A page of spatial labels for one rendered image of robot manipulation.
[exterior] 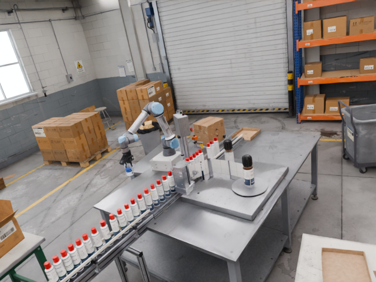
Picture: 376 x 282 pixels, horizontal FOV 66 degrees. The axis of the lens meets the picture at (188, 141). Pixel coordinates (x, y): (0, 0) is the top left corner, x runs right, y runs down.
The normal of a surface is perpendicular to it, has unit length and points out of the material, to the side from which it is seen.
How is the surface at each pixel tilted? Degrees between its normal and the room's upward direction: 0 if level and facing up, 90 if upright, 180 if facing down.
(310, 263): 0
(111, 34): 90
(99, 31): 90
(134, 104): 90
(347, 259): 0
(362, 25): 90
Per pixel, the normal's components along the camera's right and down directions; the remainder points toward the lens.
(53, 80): 0.89, 0.03
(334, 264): -0.17, -0.92
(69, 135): -0.39, 0.41
